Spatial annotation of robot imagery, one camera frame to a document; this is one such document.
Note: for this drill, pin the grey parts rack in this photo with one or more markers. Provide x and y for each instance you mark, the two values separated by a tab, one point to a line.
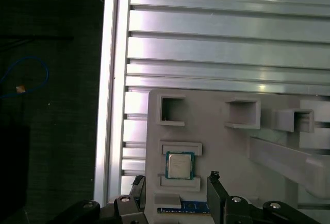
227	152

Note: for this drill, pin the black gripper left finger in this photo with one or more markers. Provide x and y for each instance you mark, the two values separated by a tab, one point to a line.
129	211

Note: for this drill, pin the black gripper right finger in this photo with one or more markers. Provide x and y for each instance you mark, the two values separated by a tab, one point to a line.
215	203

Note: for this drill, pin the blue RAM stick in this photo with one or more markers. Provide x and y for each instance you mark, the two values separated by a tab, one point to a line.
190	206

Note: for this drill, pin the silver CPU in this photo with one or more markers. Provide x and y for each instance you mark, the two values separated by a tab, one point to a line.
179	164

